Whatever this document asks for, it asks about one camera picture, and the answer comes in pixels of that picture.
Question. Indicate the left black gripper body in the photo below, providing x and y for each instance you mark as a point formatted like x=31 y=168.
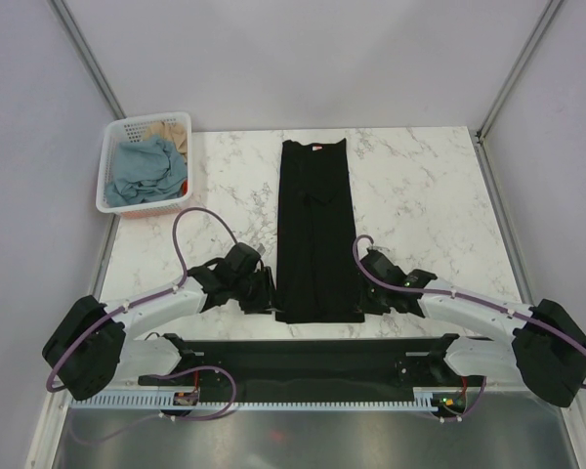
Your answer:
x=254 y=293

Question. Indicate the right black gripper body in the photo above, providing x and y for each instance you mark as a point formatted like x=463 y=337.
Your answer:
x=374 y=299

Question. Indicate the black t shirt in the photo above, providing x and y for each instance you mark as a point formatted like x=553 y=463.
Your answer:
x=316 y=275

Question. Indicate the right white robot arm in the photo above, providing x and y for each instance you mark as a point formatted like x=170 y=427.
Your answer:
x=540 y=345

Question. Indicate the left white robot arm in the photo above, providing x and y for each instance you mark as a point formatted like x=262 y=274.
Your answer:
x=97 y=344

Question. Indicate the blue t shirt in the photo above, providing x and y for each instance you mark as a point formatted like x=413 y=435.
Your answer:
x=145 y=172

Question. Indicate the white plastic basket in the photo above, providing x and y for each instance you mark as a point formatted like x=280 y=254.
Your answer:
x=132 y=129

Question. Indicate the beige t shirt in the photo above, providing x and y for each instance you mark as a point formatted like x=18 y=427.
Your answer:
x=172 y=132

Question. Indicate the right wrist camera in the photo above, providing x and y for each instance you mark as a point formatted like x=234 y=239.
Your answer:
x=375 y=247

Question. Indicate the white slotted cable duct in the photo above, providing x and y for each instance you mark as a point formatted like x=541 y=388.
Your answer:
x=170 y=400

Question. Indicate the left aluminium frame post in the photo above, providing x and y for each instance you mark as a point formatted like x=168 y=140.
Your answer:
x=86 y=55

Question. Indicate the aluminium frame post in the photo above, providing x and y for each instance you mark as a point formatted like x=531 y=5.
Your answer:
x=86 y=55
x=521 y=63

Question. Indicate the right aluminium frame post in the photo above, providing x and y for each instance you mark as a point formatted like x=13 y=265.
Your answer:
x=521 y=63

